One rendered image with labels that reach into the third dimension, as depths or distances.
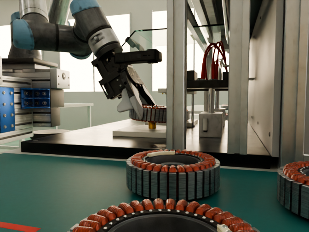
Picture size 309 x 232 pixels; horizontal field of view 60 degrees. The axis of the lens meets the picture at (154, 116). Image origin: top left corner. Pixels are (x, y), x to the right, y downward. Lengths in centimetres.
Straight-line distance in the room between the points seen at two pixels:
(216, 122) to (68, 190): 37
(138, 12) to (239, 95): 556
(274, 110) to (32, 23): 62
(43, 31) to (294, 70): 60
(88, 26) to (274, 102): 48
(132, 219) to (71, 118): 627
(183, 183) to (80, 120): 607
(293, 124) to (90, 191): 30
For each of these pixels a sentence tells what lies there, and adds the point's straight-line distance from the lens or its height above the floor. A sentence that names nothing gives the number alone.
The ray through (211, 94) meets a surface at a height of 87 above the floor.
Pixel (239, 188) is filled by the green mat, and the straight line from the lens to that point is 35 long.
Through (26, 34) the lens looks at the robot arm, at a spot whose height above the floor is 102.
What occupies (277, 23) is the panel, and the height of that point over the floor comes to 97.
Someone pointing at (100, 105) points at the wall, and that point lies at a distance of 606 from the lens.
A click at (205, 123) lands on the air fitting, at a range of 60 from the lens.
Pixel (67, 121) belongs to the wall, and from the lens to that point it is 650.
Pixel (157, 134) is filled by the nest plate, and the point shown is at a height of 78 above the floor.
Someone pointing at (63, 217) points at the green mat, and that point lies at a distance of 27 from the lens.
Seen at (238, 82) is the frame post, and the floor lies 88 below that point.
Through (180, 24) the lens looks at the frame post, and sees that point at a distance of 46.
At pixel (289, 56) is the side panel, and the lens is 43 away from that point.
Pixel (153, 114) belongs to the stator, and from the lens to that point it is 61.
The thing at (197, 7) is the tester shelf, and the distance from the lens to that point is 69.
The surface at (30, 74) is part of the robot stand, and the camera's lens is 138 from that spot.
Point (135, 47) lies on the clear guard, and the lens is 94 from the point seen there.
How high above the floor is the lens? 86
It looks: 4 degrees down
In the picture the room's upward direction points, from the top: straight up
